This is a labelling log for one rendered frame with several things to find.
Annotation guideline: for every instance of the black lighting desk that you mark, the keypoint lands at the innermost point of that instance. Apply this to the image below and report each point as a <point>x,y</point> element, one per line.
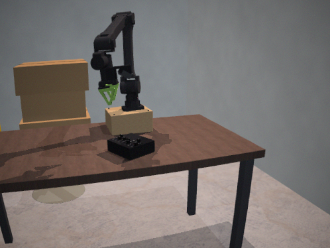
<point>130,146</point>

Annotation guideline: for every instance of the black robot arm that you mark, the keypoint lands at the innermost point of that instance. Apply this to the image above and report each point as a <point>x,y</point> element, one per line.
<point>102,60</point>

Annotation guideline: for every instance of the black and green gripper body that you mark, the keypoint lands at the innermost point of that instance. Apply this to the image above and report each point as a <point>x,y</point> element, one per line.
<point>102,85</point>

